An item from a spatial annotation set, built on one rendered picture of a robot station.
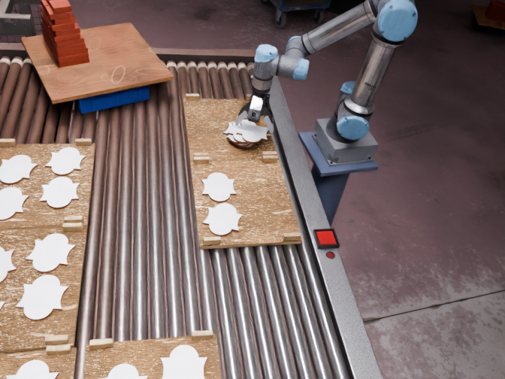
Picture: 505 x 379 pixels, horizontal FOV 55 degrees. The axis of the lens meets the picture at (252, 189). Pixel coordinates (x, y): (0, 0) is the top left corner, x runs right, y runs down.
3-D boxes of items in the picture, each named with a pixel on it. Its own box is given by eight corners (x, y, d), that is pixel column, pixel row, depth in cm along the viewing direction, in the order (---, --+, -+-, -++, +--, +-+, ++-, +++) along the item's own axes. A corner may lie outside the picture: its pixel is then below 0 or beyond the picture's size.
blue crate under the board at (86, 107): (125, 64, 230) (125, 44, 223) (151, 100, 213) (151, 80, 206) (58, 76, 217) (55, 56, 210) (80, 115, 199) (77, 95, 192)
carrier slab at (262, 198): (278, 162, 194) (279, 159, 193) (302, 244, 166) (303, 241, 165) (189, 164, 187) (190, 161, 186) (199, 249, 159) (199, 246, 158)
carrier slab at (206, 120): (259, 101, 222) (260, 98, 221) (278, 162, 194) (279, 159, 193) (182, 101, 215) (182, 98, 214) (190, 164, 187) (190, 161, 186)
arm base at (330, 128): (349, 119, 214) (355, 100, 207) (367, 140, 204) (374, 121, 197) (319, 123, 208) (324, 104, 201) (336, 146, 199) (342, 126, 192)
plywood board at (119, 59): (130, 25, 236) (130, 22, 235) (173, 80, 208) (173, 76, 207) (21, 41, 215) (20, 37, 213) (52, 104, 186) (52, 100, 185)
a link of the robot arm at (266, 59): (278, 56, 168) (254, 51, 168) (273, 83, 176) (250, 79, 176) (281, 45, 174) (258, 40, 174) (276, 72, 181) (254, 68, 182)
